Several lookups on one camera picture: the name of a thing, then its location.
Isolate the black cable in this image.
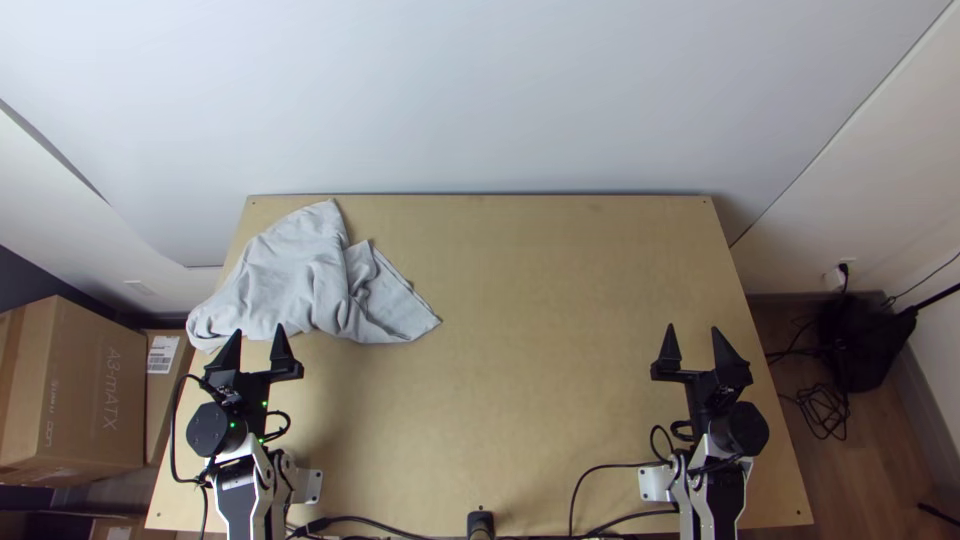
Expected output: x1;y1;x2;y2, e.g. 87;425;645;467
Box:
566;460;681;538
169;372;212;540
287;513;423;540
764;314;853;443
584;507;681;539
648;419;699;463
880;248;960;310
258;409;293;445

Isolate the large cardboard box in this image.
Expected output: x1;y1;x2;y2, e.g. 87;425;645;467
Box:
0;294;149;488

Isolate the grey t-shirt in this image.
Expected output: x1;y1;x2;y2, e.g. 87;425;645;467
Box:
185;198;443;355

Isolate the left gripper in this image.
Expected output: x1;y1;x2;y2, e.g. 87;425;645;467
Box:
202;323;305;443

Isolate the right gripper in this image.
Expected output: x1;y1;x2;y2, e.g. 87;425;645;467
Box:
650;323;754;441

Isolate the black bag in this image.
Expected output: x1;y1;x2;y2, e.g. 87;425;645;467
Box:
815;293;919;394

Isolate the white wall outlet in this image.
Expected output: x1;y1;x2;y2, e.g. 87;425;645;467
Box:
821;257;859;293

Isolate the cardboard box with white label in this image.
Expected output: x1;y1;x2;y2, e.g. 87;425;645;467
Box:
142;329;197;467

